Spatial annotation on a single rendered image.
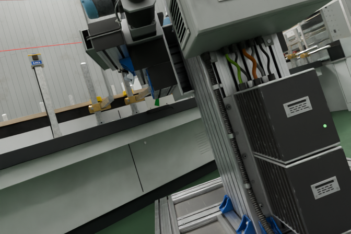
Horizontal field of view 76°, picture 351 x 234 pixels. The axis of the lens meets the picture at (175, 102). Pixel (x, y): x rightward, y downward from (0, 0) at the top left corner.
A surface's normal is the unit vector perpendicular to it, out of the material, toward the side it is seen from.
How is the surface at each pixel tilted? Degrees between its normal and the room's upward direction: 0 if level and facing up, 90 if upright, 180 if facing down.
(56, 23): 90
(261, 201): 90
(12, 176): 90
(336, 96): 90
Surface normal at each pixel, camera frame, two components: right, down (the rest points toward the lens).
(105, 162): 0.46, -0.18
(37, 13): 0.09, -0.07
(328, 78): -0.84, 0.25
